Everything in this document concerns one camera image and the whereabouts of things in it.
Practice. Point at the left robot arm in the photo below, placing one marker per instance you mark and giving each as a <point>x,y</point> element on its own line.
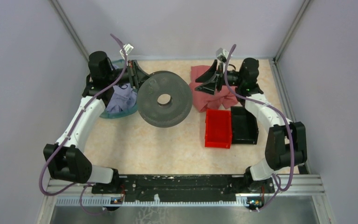
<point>65,159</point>

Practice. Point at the red plastic bin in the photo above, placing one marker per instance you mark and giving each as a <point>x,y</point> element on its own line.
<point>218,133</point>

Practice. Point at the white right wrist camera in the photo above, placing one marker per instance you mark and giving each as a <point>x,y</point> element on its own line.
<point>222,54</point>

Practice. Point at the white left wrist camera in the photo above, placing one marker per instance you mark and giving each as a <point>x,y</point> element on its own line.
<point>126,50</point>

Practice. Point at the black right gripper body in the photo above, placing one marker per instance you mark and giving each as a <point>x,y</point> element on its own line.
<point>219,77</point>

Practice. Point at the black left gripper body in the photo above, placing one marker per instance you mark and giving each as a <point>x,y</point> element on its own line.
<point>131,74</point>

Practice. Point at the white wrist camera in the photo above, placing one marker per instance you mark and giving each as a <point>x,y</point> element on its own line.
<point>126,50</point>
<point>222,54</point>

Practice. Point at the black plastic bin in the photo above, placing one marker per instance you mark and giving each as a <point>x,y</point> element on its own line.
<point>244,126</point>

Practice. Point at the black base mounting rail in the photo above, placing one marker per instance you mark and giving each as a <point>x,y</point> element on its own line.
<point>183,188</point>

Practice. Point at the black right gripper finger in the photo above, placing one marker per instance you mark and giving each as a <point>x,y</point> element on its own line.
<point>208,73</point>
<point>207,87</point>

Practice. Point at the pink cloth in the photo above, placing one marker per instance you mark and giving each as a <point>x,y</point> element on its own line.
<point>203,101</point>

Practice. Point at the black cable spool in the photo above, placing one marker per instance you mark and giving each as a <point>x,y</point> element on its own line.
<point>164,100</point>

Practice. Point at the lavender cloth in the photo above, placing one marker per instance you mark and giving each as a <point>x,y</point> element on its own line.
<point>122,99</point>

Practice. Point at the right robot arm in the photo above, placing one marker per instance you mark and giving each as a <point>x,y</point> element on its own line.
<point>286,142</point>

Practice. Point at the teal plastic tray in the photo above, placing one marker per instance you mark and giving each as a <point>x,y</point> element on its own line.
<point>117,114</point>

